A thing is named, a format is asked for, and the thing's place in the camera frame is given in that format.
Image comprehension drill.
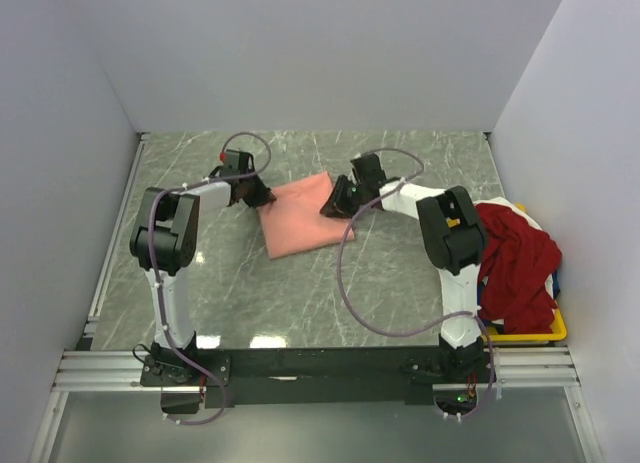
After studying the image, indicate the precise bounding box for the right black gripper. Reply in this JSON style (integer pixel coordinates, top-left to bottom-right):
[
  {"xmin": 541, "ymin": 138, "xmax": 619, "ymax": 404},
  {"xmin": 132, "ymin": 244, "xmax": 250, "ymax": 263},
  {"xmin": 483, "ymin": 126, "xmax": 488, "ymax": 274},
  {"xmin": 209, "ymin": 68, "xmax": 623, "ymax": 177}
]
[{"xmin": 320, "ymin": 176, "xmax": 367, "ymax": 221}]

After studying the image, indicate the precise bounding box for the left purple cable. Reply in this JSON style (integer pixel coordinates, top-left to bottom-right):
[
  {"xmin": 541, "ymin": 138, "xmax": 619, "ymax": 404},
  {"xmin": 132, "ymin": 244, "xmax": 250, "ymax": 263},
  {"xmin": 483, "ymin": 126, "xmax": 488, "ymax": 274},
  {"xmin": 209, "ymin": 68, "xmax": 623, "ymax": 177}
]
[{"xmin": 149, "ymin": 131, "xmax": 274, "ymax": 427}]

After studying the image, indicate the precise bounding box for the red t shirt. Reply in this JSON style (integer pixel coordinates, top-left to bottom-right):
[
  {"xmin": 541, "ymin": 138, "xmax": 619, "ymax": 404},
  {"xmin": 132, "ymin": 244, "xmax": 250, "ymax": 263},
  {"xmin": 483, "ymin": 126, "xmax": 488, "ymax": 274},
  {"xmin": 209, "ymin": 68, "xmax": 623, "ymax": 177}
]
[{"xmin": 476, "ymin": 202, "xmax": 562, "ymax": 334}]

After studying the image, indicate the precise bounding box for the pink t shirt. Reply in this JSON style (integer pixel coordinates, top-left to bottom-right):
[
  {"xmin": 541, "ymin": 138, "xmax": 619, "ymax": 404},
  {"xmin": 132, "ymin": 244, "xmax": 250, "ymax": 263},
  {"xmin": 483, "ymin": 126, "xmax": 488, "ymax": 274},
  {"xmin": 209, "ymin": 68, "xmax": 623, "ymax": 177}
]
[{"xmin": 258, "ymin": 172, "xmax": 348, "ymax": 260}]

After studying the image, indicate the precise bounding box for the white t shirt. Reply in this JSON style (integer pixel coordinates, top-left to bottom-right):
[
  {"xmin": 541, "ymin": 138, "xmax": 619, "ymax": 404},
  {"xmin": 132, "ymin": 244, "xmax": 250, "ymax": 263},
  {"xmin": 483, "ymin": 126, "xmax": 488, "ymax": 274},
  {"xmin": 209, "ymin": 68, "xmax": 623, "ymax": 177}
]
[{"xmin": 475, "ymin": 197, "xmax": 542, "ymax": 231}]

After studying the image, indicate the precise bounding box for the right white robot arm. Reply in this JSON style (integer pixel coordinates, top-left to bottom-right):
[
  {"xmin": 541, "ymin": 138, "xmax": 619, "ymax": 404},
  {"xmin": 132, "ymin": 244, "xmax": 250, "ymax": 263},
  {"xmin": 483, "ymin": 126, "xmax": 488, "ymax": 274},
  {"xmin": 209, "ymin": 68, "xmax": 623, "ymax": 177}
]
[{"xmin": 319, "ymin": 152, "xmax": 488, "ymax": 382}]

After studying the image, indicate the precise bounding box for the yellow plastic bin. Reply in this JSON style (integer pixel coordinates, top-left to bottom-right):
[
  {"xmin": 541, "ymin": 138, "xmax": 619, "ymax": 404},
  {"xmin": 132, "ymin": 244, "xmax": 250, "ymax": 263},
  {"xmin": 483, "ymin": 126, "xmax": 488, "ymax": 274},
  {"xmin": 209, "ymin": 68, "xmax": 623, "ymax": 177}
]
[{"xmin": 444, "ymin": 201, "xmax": 569, "ymax": 343}]

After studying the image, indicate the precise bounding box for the blue t shirt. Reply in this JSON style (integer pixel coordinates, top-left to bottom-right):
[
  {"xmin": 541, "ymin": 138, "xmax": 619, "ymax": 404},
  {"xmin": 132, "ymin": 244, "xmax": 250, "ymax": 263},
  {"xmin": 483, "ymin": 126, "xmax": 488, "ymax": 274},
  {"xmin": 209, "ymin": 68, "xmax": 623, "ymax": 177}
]
[{"xmin": 477, "ymin": 271, "xmax": 561, "ymax": 302}]

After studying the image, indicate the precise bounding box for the black base beam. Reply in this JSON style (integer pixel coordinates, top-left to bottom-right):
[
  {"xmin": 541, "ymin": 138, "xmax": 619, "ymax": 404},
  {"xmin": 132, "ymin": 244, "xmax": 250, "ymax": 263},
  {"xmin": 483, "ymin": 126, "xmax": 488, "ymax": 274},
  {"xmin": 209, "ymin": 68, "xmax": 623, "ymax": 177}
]
[{"xmin": 140, "ymin": 346, "xmax": 496, "ymax": 415}]

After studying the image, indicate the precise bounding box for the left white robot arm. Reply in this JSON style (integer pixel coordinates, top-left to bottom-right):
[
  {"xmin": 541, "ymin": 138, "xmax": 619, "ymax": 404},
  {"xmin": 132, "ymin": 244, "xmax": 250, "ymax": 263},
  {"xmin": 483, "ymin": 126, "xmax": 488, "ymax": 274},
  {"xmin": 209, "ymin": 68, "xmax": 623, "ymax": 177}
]
[{"xmin": 129, "ymin": 150, "xmax": 276, "ymax": 385}]

